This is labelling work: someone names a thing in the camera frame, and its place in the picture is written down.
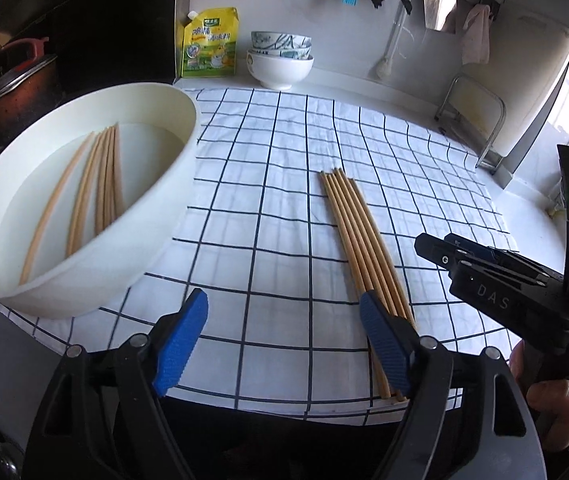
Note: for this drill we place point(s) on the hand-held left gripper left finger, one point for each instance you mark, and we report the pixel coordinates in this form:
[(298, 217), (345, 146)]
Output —
[(182, 340)]

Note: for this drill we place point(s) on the row of wooden chopsticks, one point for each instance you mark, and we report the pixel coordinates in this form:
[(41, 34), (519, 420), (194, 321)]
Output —
[(359, 240)]

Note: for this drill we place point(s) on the wooden chopstick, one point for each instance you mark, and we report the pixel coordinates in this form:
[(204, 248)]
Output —
[(117, 170), (57, 205), (108, 180), (100, 185), (84, 192)]

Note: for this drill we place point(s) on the blue patterned ceramic bowl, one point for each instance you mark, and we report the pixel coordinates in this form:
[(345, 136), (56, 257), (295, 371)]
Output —
[(279, 40), (289, 54)]

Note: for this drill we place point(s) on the person's right hand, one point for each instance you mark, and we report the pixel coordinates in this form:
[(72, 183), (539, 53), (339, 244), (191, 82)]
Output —
[(557, 405)]

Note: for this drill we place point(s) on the yellow green seasoning pouch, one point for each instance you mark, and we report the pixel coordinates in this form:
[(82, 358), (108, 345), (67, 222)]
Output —
[(209, 45)]

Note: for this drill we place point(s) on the small white towel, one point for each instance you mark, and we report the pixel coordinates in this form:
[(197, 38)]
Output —
[(475, 37)]

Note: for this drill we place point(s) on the white round plastic basin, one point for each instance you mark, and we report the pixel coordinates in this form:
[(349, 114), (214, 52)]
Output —
[(114, 260)]

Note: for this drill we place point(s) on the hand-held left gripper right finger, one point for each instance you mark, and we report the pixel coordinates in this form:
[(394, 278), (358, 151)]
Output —
[(384, 340)]

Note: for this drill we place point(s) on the metal cleaver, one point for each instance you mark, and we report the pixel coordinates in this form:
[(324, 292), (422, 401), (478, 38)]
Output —
[(439, 7)]

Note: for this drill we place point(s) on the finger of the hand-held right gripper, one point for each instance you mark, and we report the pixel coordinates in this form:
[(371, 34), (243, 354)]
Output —
[(437, 250), (479, 250)]

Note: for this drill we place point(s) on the dark red cooking pot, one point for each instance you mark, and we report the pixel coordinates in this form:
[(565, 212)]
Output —
[(19, 110)]

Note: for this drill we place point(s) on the white black checked cloth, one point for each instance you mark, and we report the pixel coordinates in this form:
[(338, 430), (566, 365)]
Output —
[(274, 210)]

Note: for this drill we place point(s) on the white cutting board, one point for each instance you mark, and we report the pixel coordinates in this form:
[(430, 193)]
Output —
[(529, 85)]

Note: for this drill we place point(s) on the plain white ceramic bowl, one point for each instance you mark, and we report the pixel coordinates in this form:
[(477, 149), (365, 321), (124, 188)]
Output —
[(279, 72)]

